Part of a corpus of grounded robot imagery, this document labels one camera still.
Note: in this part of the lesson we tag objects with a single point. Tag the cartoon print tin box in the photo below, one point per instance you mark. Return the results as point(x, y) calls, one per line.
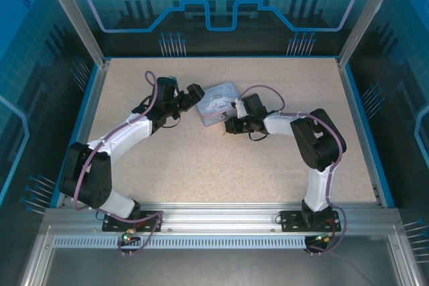
point(214, 105)

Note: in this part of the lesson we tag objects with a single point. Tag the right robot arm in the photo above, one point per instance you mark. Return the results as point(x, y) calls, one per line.
point(318, 189)

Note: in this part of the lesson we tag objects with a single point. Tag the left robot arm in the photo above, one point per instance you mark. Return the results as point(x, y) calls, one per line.
point(127, 135)

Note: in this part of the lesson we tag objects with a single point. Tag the blue table side strip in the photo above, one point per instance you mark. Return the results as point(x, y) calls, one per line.
point(358, 98)
point(76, 132)

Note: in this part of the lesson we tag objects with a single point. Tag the grey metal floor panel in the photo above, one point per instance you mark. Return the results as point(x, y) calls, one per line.
point(218, 266)

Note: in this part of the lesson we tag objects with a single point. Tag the blue circuit print panel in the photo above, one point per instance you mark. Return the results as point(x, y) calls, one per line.
point(27, 98)
point(402, 98)

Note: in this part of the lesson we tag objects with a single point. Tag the aluminium table side rail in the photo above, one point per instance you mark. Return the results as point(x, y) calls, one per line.
point(350, 98)
point(86, 132)

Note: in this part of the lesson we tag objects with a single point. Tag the long aluminium base rail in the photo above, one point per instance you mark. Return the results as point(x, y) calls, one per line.
point(218, 215)

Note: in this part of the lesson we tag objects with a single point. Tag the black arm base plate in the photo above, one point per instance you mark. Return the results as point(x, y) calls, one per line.
point(290, 220)
point(151, 219)

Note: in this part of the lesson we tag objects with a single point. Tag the aluminium frame post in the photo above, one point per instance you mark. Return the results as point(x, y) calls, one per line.
point(79, 21)
point(363, 21)

